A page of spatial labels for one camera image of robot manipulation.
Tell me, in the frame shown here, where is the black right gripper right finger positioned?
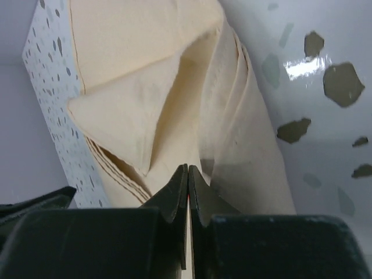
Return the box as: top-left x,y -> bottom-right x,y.
188,166 -> 371,278

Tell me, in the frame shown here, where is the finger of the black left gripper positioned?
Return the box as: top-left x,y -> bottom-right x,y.
1,186 -> 76,230

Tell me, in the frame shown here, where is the beige cloth mat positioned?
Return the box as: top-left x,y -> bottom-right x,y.
67,1 -> 295,214

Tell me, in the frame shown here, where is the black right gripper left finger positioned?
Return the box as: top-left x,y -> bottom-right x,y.
1,165 -> 188,278

